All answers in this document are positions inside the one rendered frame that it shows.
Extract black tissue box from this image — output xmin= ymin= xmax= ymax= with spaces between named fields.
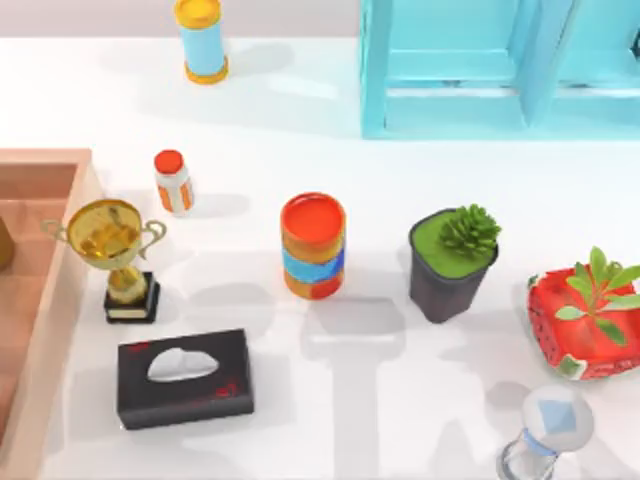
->
xmin=116 ymin=327 xmax=256 ymax=432

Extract gold trophy on black base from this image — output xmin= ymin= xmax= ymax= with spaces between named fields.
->
xmin=40 ymin=198 xmax=168 ymax=325

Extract salmon-coloured shallow box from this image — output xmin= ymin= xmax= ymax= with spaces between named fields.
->
xmin=0 ymin=147 xmax=108 ymax=480

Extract black pot with green plant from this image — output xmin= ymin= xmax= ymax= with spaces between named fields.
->
xmin=408 ymin=203 xmax=503 ymax=325

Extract white bottle with red cap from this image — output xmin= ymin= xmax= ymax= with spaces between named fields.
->
xmin=153 ymin=149 xmax=196 ymax=219

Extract red pot with green plant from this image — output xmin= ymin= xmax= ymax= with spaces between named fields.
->
xmin=526 ymin=246 xmax=640 ymax=381

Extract orange and blue can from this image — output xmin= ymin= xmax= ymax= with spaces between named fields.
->
xmin=279 ymin=192 xmax=348 ymax=302

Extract clear glass trophy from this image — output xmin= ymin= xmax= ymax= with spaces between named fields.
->
xmin=495 ymin=384 xmax=596 ymax=480

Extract blue and yellow can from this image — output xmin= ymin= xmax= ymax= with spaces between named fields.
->
xmin=173 ymin=0 xmax=231 ymax=85

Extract light blue rack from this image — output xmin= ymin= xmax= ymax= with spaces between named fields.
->
xmin=358 ymin=0 xmax=640 ymax=142

